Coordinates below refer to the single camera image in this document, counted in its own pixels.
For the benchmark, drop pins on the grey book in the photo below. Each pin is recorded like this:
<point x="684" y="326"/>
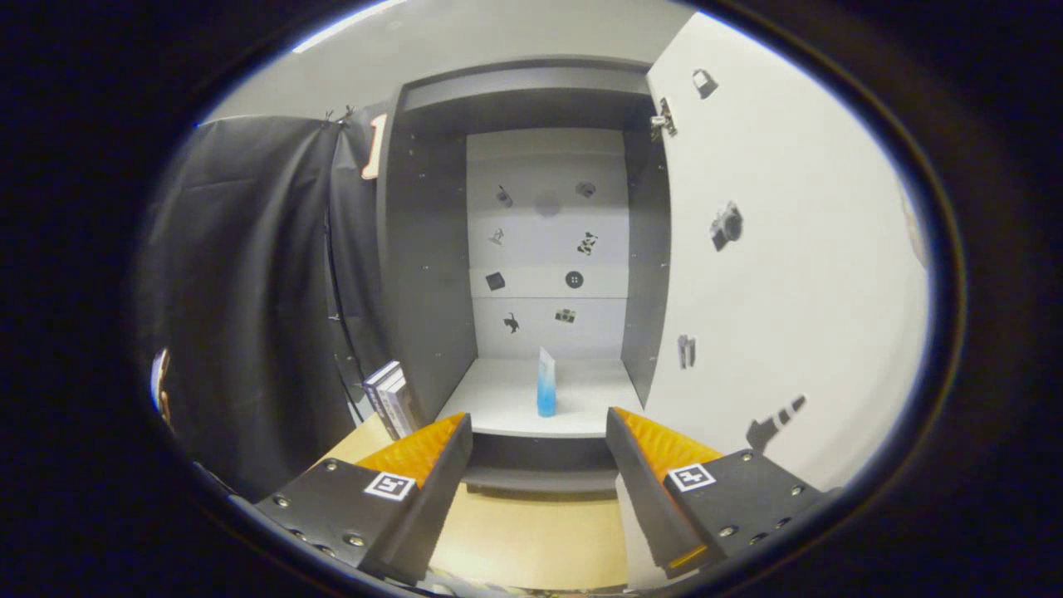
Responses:
<point x="403" y="411"/>

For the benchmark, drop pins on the metal door hinge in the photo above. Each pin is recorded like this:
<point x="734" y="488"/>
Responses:
<point x="664" y="120"/>

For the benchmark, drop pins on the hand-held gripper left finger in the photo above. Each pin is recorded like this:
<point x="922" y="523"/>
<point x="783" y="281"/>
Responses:
<point x="436" y="498"/>

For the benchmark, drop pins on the dark grey cabinet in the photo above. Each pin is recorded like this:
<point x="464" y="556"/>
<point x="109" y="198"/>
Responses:
<point x="423" y="291"/>

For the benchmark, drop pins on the white cabinet door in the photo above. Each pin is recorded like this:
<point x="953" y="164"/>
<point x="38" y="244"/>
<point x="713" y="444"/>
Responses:
<point x="797" y="291"/>

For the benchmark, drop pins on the dark blue book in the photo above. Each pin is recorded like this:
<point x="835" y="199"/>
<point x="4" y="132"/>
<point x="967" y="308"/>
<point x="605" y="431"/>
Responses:
<point x="374" y="397"/>

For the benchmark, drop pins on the white cabinet shelf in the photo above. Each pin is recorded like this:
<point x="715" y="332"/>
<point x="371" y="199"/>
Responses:
<point x="507" y="399"/>

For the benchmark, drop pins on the blue and white bottle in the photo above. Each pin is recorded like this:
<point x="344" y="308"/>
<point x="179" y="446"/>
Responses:
<point x="546" y="399"/>

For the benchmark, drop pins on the black backdrop cloth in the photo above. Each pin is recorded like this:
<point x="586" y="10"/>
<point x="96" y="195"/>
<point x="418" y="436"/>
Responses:
<point x="249" y="291"/>

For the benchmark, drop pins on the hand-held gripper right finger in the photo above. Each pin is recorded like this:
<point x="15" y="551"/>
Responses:
<point x="644" y="498"/>

